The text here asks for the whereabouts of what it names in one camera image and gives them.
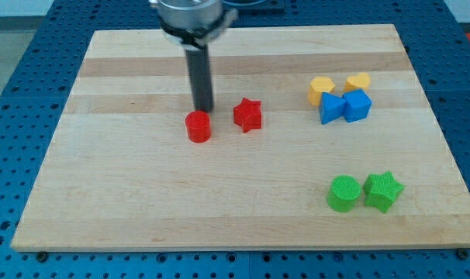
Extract red cylinder block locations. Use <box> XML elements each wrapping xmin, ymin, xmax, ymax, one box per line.
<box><xmin>185</xmin><ymin>110</ymin><xmax>211</xmax><ymax>143</ymax></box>

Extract red star block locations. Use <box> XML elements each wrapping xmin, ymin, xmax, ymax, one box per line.
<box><xmin>233</xmin><ymin>98</ymin><xmax>262</xmax><ymax>133</ymax></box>

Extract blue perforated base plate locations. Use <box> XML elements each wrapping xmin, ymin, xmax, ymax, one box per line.
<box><xmin>0</xmin><ymin>0</ymin><xmax>470</xmax><ymax>278</ymax></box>

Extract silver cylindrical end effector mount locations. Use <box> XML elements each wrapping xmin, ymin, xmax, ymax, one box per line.
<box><xmin>149</xmin><ymin>0</ymin><xmax>238</xmax><ymax>50</ymax></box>

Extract green star block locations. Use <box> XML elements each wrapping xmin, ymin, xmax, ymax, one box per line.
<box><xmin>363</xmin><ymin>171</ymin><xmax>405</xmax><ymax>213</ymax></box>

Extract green cylinder block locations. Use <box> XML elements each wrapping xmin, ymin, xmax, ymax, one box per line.
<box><xmin>327</xmin><ymin>175</ymin><xmax>361</xmax><ymax>212</ymax></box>

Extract wooden board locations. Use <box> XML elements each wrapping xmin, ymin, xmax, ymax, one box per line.
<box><xmin>11</xmin><ymin>24</ymin><xmax>470</xmax><ymax>253</ymax></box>

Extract yellow heart block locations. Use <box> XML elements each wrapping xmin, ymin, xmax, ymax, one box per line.
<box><xmin>344</xmin><ymin>72</ymin><xmax>372</xmax><ymax>92</ymax></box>

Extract blue triangle block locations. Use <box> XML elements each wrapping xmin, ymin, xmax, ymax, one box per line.
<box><xmin>319</xmin><ymin>92</ymin><xmax>346</xmax><ymax>125</ymax></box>

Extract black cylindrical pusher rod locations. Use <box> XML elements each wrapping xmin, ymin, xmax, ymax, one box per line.
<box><xmin>185</xmin><ymin>46</ymin><xmax>214</xmax><ymax>113</ymax></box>

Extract blue cube block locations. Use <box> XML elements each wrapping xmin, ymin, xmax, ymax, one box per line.
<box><xmin>342</xmin><ymin>89</ymin><xmax>372</xmax><ymax>122</ymax></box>

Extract yellow hexagon block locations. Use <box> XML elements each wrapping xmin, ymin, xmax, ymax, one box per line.
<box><xmin>308</xmin><ymin>76</ymin><xmax>335</xmax><ymax>106</ymax></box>

